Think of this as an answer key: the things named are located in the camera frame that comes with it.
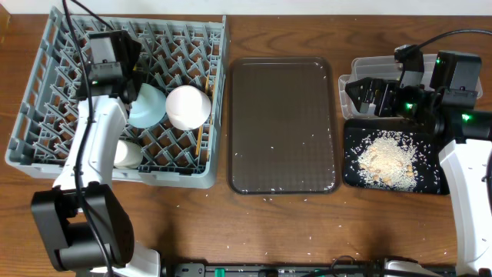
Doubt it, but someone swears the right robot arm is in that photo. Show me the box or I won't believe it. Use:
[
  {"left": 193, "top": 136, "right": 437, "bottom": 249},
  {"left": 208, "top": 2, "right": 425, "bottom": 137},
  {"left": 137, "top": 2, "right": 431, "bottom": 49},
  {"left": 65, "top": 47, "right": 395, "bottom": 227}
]
[{"left": 344, "top": 50, "right": 491, "bottom": 276}]

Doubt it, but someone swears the clear plastic bin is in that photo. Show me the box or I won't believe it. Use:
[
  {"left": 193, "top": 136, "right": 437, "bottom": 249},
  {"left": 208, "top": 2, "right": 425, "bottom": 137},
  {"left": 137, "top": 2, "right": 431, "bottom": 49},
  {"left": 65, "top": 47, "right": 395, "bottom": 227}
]
[{"left": 337, "top": 52, "right": 484, "bottom": 120}]

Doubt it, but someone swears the dark brown serving tray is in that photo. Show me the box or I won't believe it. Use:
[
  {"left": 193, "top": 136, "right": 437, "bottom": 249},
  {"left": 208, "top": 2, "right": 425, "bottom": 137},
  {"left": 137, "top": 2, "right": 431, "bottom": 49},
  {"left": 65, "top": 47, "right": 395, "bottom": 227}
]
[{"left": 228, "top": 57, "right": 341, "bottom": 195}]

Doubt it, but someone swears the wooden chopstick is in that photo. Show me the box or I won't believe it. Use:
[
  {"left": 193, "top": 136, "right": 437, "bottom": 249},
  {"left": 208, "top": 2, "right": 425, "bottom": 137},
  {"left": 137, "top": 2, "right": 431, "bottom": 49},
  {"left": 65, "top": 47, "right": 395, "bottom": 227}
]
[
  {"left": 207, "top": 75, "right": 215, "bottom": 159},
  {"left": 195, "top": 125, "right": 203, "bottom": 157}
]

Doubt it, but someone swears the left black cable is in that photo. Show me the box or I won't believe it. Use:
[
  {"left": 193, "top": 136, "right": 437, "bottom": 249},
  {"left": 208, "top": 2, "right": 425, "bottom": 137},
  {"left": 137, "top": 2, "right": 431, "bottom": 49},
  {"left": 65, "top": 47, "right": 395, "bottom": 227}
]
[{"left": 61, "top": 0, "right": 116, "bottom": 277}]

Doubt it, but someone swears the light blue bowl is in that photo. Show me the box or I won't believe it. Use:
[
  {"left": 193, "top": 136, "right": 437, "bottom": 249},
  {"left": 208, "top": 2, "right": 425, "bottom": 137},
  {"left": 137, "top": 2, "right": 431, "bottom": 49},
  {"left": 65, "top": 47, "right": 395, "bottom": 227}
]
[{"left": 128, "top": 83, "right": 166, "bottom": 128}]

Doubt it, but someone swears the black cable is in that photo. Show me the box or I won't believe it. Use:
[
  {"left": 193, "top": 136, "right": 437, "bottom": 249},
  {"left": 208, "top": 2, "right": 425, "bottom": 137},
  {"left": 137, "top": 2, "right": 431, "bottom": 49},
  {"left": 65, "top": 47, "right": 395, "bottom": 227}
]
[
  {"left": 414, "top": 28, "right": 492, "bottom": 51},
  {"left": 61, "top": 0, "right": 116, "bottom": 277}
]

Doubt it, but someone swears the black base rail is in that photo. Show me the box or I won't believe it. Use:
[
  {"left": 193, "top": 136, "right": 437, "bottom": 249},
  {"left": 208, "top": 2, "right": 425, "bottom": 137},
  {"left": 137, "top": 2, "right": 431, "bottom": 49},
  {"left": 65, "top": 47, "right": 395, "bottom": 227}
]
[{"left": 161, "top": 262, "right": 462, "bottom": 277}]

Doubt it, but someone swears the right black cable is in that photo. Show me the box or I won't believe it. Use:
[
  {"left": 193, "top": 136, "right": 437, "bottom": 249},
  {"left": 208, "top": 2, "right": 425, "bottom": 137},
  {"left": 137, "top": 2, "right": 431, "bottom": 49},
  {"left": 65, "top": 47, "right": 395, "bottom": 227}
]
[{"left": 414, "top": 28, "right": 492, "bottom": 51}]

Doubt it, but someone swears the black waste tray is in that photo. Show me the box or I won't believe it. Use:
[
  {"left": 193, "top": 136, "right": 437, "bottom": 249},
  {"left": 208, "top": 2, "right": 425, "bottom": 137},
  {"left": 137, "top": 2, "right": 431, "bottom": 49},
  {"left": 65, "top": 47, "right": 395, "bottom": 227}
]
[{"left": 342, "top": 118, "right": 451, "bottom": 195}]

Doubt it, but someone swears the grey plastic dish rack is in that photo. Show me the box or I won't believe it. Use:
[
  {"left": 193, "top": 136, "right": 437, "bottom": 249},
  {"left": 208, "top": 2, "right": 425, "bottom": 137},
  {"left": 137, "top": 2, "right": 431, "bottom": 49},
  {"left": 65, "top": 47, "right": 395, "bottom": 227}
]
[{"left": 5, "top": 8, "right": 229, "bottom": 189}]

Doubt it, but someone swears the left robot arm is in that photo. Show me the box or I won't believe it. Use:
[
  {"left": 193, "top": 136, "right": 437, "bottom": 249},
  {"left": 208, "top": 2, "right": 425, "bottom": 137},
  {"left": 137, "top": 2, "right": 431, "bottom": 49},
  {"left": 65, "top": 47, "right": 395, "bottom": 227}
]
[{"left": 31, "top": 31, "right": 161, "bottom": 276}]

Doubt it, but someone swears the white pink bowl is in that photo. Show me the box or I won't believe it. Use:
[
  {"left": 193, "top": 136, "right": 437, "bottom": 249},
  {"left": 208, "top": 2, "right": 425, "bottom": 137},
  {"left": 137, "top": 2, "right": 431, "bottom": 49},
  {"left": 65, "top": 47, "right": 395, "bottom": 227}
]
[{"left": 165, "top": 85, "right": 211, "bottom": 131}]

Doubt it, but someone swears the food scraps and rice pile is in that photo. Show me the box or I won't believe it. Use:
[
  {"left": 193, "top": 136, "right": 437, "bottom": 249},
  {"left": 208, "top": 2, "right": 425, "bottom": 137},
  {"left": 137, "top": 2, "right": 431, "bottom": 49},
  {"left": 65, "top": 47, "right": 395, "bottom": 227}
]
[{"left": 345, "top": 128, "right": 443, "bottom": 192}]

